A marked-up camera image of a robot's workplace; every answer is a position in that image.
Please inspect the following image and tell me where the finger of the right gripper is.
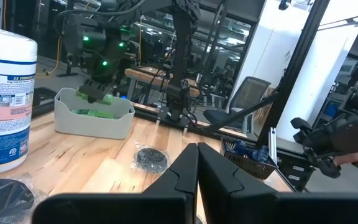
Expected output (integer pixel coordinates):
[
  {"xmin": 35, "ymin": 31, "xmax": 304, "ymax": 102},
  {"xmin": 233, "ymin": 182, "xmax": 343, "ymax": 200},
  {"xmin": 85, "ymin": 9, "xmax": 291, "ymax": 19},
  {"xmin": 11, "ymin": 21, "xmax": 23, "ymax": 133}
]
[{"xmin": 78, "ymin": 79, "xmax": 113, "ymax": 105}]

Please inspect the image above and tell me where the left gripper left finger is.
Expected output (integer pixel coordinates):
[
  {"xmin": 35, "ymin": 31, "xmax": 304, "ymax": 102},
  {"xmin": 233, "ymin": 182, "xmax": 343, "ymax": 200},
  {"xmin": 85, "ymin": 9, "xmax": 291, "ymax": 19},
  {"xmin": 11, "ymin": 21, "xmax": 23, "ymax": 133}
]
[{"xmin": 31, "ymin": 143, "xmax": 200, "ymax": 224}]

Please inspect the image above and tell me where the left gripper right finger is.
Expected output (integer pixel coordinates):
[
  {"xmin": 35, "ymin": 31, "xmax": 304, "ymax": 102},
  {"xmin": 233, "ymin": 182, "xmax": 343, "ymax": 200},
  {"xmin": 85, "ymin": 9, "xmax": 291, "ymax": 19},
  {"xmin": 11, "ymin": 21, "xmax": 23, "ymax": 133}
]
[{"xmin": 198, "ymin": 142, "xmax": 358, "ymax": 224}]

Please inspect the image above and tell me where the black bagged bath puff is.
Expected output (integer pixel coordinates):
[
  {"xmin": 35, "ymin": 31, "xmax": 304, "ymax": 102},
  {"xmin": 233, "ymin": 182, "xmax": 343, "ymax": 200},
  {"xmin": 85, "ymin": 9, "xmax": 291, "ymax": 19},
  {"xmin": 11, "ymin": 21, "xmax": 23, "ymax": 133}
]
[
  {"xmin": 131, "ymin": 142, "xmax": 171, "ymax": 175},
  {"xmin": 0, "ymin": 177, "xmax": 48, "ymax": 224}
]

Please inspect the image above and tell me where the background wooden table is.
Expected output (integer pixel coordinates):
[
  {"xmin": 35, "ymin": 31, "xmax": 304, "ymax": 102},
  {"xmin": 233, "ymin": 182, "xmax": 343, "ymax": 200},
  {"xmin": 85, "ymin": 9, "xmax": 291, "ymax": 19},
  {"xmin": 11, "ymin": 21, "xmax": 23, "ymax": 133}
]
[{"xmin": 124, "ymin": 67, "xmax": 200, "ymax": 98}]

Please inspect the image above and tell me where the clear plastic bin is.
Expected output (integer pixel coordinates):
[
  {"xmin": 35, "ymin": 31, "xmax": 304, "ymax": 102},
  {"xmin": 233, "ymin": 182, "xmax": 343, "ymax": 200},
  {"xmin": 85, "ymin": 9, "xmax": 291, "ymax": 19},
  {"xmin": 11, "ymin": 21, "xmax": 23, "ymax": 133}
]
[{"xmin": 53, "ymin": 87, "xmax": 135, "ymax": 140}]

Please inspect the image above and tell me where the black plastic mesh basket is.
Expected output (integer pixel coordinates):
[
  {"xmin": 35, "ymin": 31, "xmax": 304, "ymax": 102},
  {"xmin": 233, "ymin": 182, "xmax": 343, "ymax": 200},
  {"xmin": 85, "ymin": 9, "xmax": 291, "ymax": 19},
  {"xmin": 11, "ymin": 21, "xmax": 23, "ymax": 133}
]
[{"xmin": 220, "ymin": 138, "xmax": 278, "ymax": 180}]

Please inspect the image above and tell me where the white disinfecting wipes canister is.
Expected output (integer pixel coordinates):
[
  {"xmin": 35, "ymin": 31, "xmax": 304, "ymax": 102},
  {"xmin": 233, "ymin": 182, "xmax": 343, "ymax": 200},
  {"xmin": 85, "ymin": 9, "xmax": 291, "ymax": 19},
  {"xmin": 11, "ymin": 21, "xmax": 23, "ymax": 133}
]
[{"xmin": 0, "ymin": 24, "xmax": 39, "ymax": 177}]

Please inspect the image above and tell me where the grey mesh office chair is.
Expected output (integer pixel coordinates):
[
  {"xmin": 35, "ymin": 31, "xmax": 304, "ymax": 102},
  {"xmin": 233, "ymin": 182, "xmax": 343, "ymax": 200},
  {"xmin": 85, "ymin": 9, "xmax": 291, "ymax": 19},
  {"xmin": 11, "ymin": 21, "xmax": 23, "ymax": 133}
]
[{"xmin": 203, "ymin": 76, "xmax": 272, "ymax": 133}]

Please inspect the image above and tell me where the person's hand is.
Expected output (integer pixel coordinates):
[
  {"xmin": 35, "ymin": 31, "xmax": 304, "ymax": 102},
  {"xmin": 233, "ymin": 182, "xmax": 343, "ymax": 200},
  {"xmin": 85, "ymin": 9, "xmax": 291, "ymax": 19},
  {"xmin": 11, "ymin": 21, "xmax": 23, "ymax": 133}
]
[{"xmin": 333, "ymin": 152, "xmax": 358, "ymax": 167}]

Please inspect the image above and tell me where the white building column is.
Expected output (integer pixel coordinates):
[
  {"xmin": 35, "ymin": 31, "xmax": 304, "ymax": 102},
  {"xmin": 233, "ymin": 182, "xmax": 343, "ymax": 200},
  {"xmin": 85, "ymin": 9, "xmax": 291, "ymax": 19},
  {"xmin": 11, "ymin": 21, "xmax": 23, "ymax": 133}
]
[{"xmin": 275, "ymin": 0, "xmax": 358, "ymax": 142}]

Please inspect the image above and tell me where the small black hanging device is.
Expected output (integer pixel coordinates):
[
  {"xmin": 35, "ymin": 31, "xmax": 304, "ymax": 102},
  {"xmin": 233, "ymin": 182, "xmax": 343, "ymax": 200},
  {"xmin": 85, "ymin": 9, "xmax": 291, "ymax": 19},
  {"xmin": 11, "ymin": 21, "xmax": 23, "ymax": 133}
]
[{"xmin": 278, "ymin": 0, "xmax": 293, "ymax": 11}]

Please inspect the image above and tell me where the yellow hanging cable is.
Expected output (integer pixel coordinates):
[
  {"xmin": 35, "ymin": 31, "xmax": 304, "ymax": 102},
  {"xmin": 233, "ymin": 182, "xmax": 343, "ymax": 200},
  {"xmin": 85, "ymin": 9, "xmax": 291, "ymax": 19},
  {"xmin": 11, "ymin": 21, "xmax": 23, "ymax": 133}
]
[
  {"xmin": 137, "ymin": 26, "xmax": 143, "ymax": 67},
  {"xmin": 35, "ymin": 37, "xmax": 62, "ymax": 78}
]

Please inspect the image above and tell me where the short aluminium rail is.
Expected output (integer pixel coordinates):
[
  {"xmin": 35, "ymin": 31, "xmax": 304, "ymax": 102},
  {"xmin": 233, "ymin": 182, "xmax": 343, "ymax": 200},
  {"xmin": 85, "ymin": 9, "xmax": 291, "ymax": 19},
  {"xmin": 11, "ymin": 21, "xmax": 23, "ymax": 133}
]
[{"xmin": 267, "ymin": 126, "xmax": 278, "ymax": 156}]

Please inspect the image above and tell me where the black metal table frame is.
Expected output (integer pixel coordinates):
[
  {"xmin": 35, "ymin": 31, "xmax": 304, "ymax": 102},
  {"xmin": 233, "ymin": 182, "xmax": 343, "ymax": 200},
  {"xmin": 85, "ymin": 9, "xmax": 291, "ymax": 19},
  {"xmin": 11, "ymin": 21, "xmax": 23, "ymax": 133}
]
[{"xmin": 31, "ymin": 0, "xmax": 331, "ymax": 190}]

